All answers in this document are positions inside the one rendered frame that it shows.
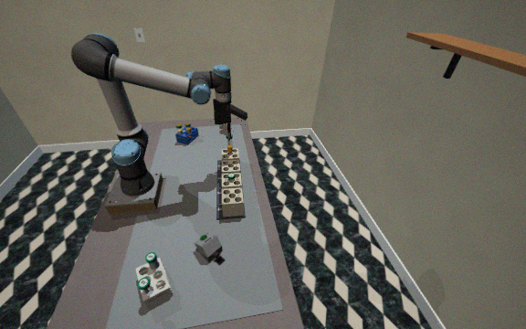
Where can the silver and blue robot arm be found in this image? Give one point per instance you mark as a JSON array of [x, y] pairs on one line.
[[91, 56]]

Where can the blue tube rack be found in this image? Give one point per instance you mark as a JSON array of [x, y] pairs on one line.
[[181, 138]]

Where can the grey bench mat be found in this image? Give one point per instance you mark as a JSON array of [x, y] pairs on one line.
[[242, 284]]

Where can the beige bucket adapter with holes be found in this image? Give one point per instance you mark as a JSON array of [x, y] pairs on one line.
[[232, 202], [235, 184], [230, 166], [230, 156]]

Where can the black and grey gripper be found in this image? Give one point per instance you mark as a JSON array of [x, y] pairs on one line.
[[222, 117]]

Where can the white tube rack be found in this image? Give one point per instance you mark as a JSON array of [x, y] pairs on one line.
[[157, 295]]

